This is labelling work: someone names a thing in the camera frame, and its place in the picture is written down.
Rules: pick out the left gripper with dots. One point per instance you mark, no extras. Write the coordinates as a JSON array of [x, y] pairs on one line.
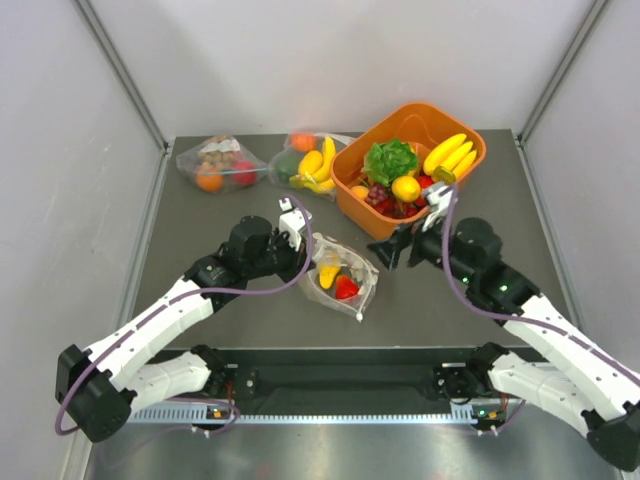
[[298, 259]]

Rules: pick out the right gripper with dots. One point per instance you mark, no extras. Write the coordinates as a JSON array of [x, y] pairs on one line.
[[388, 251]]

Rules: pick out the fake yellow pear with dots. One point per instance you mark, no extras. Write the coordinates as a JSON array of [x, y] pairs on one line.
[[327, 275]]

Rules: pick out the polka dot zip bag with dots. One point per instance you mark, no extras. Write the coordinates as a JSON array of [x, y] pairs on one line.
[[328, 251]]

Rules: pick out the fake yellow lemon round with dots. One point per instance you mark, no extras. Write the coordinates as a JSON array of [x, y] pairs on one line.
[[406, 189]]

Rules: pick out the fake red strawberry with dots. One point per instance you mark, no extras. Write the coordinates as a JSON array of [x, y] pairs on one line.
[[345, 287]]

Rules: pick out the fake red tomato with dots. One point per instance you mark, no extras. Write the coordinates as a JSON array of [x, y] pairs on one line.
[[424, 182]]

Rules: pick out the fake yellow banana bunch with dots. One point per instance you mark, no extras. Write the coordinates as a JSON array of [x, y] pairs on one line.
[[446, 156]]

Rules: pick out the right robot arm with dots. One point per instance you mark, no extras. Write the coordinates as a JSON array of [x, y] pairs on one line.
[[587, 389]]

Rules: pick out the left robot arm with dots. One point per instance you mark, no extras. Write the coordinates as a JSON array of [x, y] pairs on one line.
[[99, 387]]

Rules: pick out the fake green lettuce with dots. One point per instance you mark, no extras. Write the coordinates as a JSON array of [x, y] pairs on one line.
[[384, 162]]

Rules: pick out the fake red apple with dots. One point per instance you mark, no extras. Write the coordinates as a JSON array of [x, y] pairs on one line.
[[244, 173]]

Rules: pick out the clear bag with bananas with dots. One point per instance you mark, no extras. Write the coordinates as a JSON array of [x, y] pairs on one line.
[[304, 162]]

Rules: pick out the fake orange fruit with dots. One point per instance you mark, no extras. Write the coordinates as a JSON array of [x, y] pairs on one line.
[[209, 180]]

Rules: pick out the clear bag with nuts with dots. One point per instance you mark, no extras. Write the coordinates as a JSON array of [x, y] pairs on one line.
[[220, 152]]

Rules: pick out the orange plastic bin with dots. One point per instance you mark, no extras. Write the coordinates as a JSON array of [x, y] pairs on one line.
[[423, 126]]

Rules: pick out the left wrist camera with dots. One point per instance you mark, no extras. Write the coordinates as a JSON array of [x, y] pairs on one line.
[[292, 222]]

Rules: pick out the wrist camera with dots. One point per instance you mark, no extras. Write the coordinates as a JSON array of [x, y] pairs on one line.
[[439, 197], [292, 222]]

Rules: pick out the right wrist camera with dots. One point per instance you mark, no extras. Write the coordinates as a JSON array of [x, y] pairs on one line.
[[439, 197]]

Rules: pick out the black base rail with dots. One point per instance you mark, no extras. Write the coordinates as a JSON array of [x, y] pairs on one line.
[[316, 382]]

